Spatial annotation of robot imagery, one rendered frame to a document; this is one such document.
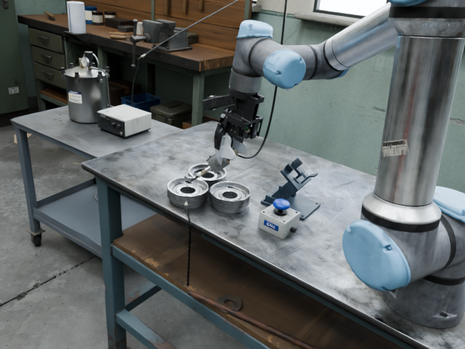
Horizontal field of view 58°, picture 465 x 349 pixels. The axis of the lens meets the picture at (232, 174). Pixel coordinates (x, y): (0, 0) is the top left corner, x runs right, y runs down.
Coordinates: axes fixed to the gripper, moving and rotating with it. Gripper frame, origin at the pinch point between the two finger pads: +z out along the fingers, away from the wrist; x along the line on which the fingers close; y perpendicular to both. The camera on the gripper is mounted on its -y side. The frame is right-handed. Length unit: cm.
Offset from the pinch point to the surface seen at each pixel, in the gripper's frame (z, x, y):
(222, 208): 6.9, -9.6, 9.5
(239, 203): 5.0, -6.9, 12.2
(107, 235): 36.8, -15.8, -26.8
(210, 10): 0, 143, -134
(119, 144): 31, 16, -63
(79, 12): 19, 91, -204
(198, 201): 7.2, -12.0, 3.8
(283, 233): 4.4, -8.1, 26.3
